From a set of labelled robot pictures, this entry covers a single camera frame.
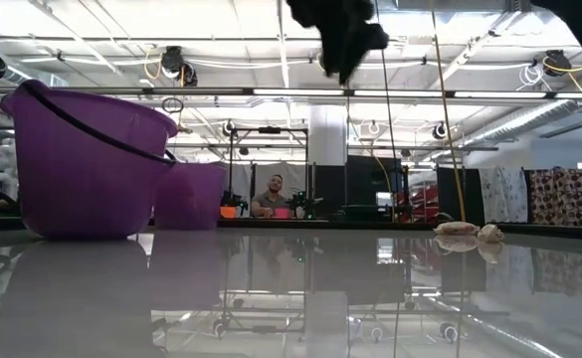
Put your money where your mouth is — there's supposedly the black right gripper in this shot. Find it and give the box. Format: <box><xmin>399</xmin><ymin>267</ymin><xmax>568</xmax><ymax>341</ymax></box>
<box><xmin>286</xmin><ymin>0</ymin><xmax>390</xmax><ymax>86</ymax></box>

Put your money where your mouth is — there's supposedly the beige candy packet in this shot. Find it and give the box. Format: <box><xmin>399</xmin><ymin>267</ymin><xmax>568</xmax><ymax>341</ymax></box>
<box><xmin>433</xmin><ymin>220</ymin><xmax>482</xmax><ymax>237</ymax></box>
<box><xmin>476</xmin><ymin>223</ymin><xmax>505</xmax><ymax>244</ymax></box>

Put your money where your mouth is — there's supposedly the white pillar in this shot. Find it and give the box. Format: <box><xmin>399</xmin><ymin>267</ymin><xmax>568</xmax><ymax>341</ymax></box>
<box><xmin>308</xmin><ymin>103</ymin><xmax>348</xmax><ymax>168</ymax></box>

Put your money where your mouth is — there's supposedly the black partition panel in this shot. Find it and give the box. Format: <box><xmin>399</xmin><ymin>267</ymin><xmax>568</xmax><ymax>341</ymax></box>
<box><xmin>345</xmin><ymin>154</ymin><xmax>411</xmax><ymax>224</ymax></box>

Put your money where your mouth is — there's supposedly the red equipment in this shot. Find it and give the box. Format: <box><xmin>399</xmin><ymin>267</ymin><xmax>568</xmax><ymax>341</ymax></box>
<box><xmin>396</xmin><ymin>182</ymin><xmax>441</xmax><ymax>224</ymax></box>

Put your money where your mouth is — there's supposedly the black curtain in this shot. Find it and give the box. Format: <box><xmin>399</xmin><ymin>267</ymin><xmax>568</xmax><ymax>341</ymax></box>
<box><xmin>436</xmin><ymin>166</ymin><xmax>485</xmax><ymax>225</ymax></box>

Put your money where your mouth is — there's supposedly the person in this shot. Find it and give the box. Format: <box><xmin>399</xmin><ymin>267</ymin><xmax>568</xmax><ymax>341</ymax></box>
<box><xmin>249</xmin><ymin>173</ymin><xmax>291</xmax><ymax>220</ymax></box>

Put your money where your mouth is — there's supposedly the white printed cloth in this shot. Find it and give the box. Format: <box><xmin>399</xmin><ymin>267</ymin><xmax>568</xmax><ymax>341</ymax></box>
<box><xmin>478</xmin><ymin>165</ymin><xmax>529</xmax><ymax>224</ymax></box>

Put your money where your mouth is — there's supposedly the purple plastic bucket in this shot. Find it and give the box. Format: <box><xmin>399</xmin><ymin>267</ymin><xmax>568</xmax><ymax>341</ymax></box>
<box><xmin>153</xmin><ymin>159</ymin><xmax>230</xmax><ymax>232</ymax></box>
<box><xmin>0</xmin><ymin>79</ymin><xmax>179</xmax><ymax>241</ymax></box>

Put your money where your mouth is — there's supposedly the brown patterned cloth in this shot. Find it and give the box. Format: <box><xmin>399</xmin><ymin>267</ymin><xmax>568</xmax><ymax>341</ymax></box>
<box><xmin>527</xmin><ymin>166</ymin><xmax>582</xmax><ymax>225</ymax></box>

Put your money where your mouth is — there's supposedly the white robot figure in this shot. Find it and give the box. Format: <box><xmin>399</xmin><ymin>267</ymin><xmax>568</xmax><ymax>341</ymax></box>
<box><xmin>0</xmin><ymin>137</ymin><xmax>22</xmax><ymax>203</ymax></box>

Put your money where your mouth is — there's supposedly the thin black cable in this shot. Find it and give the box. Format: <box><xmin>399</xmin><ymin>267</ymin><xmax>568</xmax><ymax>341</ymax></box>
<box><xmin>375</xmin><ymin>47</ymin><xmax>398</xmax><ymax>224</ymax></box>

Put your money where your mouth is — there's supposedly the yellow cable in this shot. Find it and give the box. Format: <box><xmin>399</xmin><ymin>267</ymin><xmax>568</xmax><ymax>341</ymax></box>
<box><xmin>429</xmin><ymin>0</ymin><xmax>468</xmax><ymax>223</ymax></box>

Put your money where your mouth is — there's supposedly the white coiled cable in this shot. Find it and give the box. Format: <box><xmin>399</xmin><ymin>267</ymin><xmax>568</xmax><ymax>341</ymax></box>
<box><xmin>517</xmin><ymin>62</ymin><xmax>546</xmax><ymax>91</ymax></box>

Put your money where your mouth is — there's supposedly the black metal frame rig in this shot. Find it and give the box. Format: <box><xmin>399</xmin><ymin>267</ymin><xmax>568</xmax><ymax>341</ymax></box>
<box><xmin>226</xmin><ymin>125</ymin><xmax>310</xmax><ymax>220</ymax></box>

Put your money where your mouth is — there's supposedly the black ceiling cable reel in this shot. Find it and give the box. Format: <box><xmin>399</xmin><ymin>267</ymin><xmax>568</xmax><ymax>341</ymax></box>
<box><xmin>162</xmin><ymin>45</ymin><xmax>199</xmax><ymax>88</ymax></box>

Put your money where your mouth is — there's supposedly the silver ventilation duct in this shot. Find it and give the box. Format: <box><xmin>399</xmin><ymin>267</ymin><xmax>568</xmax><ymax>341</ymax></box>
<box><xmin>462</xmin><ymin>96</ymin><xmax>582</xmax><ymax>146</ymax></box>

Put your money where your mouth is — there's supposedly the ceiling reel with yellow cable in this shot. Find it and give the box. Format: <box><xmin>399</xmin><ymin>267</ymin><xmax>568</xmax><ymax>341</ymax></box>
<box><xmin>541</xmin><ymin>48</ymin><xmax>574</xmax><ymax>78</ymax></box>

